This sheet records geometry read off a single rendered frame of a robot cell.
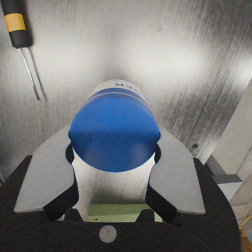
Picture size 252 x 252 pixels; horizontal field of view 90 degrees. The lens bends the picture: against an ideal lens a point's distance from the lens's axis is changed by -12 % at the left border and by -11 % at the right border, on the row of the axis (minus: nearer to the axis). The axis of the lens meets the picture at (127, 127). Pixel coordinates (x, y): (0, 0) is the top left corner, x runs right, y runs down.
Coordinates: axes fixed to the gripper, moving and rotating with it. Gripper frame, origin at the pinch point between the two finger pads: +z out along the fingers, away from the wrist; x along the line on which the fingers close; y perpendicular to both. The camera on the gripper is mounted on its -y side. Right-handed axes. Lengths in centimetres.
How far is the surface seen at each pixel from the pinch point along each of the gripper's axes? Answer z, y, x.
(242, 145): 99, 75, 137
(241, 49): 16.8, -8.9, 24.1
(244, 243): 69, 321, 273
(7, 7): 14.2, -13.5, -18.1
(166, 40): 16.9, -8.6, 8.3
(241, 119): 100, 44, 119
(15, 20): 14.5, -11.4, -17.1
